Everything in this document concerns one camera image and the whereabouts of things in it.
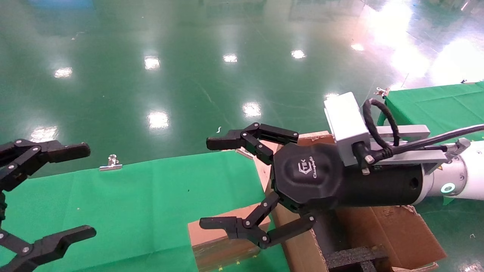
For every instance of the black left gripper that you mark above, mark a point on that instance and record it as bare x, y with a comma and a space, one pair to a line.
2, 207

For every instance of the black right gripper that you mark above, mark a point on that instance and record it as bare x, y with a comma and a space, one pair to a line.
310, 177

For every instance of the small brown cardboard box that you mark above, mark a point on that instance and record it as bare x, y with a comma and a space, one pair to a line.
219, 241

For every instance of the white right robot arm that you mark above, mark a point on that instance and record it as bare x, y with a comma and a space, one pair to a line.
472, 173

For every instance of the large open brown carton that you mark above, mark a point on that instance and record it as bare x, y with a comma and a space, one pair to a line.
397, 234

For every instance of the large green table cloth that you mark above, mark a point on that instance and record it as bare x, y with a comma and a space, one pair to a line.
132, 207

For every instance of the black foam insert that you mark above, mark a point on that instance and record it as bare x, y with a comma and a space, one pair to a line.
351, 258

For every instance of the green cloth on side table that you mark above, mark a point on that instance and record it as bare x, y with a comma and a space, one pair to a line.
435, 105

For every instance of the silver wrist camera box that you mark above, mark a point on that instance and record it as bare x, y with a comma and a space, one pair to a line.
346, 121

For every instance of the grey camera mounting bracket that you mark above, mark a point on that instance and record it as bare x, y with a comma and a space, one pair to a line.
412, 132

